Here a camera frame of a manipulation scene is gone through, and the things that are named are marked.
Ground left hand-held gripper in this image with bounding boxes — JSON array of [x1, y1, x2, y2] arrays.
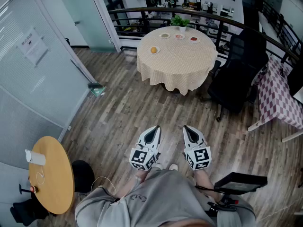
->
[[129, 125, 162, 172]]

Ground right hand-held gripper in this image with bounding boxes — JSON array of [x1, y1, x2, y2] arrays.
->
[[182, 125, 212, 172]]

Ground person's right forearm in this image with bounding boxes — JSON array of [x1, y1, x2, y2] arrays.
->
[[193, 169, 223, 198]]

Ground person's left forearm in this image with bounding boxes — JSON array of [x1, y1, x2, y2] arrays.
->
[[118, 169, 149, 200]]

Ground person's grey clothing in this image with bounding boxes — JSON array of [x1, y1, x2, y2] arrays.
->
[[75, 168, 257, 227]]

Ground green dustpan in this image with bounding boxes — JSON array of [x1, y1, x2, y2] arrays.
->
[[88, 82, 107, 97]]

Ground round table beige checked cloth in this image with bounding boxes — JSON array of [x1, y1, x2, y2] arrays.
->
[[136, 25, 219, 96]]

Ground black round stool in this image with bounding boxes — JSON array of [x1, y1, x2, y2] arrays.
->
[[71, 159, 96, 194]]

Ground black office chair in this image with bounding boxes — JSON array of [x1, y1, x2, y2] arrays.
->
[[207, 28, 269, 122]]

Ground table with purple checked cloth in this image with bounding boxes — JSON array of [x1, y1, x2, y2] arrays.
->
[[247, 55, 303, 143]]

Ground round wooden side table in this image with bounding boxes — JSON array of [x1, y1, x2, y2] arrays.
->
[[28, 136, 75, 215]]

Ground green potted plant white pot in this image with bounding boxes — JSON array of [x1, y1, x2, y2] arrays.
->
[[170, 15, 191, 33]]

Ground white cylindrical device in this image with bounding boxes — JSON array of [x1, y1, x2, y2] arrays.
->
[[25, 149, 46, 166]]

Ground frosted glass door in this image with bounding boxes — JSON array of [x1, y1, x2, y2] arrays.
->
[[0, 0, 97, 130]]

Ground black curved railing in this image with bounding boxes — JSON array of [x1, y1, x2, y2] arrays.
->
[[108, 7, 302, 63]]

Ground black stand with red knob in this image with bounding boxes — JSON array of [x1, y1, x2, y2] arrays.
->
[[18, 183, 39, 195]]

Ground black bag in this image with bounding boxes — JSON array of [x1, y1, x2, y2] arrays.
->
[[9, 198, 50, 227]]

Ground paper sign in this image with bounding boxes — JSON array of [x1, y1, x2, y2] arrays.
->
[[17, 27, 50, 67]]

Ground thin white body cable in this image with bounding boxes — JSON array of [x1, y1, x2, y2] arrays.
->
[[90, 175, 118, 196]]

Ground black screen on mount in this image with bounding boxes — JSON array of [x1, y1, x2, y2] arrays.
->
[[214, 172, 268, 195]]

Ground black waist mount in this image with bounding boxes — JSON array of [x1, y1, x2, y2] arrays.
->
[[205, 194, 240, 216]]

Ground broom handle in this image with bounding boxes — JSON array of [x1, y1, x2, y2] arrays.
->
[[70, 59, 92, 85]]

